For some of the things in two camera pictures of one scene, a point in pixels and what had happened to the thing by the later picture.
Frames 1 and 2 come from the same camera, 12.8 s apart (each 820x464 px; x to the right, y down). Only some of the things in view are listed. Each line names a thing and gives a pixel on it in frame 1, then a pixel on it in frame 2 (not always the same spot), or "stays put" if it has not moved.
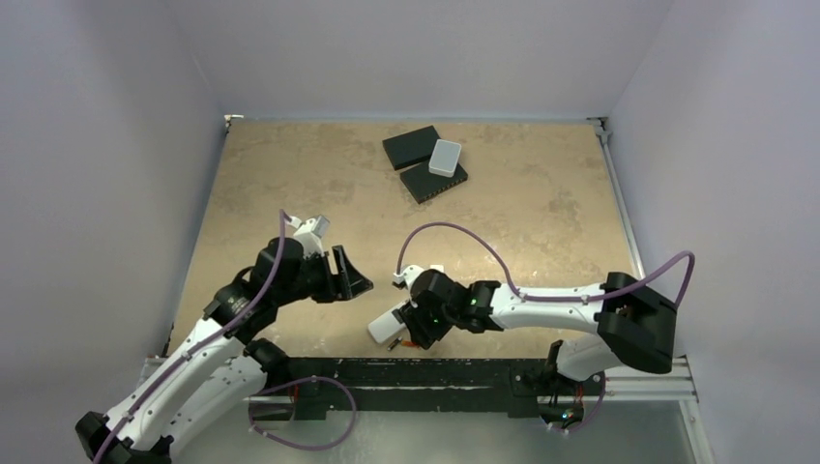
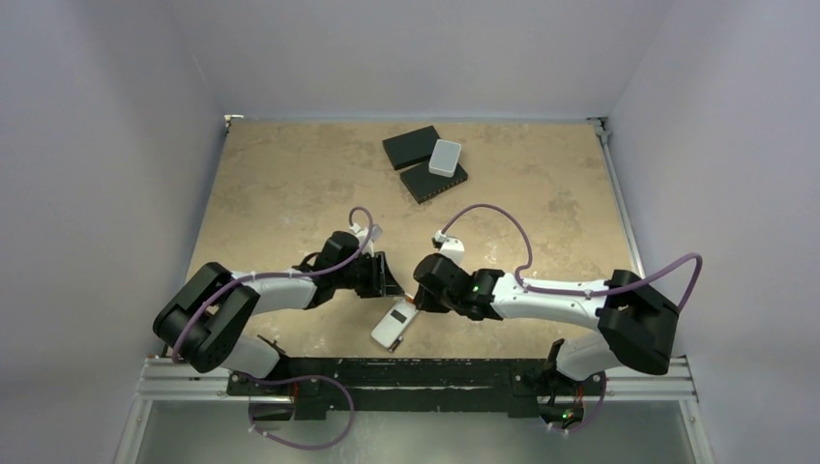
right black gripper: (415, 326) -> (422, 300)
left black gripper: (337, 287) -> (380, 282)
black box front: (424, 184) stays put
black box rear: (412, 147) stays put
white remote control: (387, 326) stays put
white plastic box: (444, 158) stays put
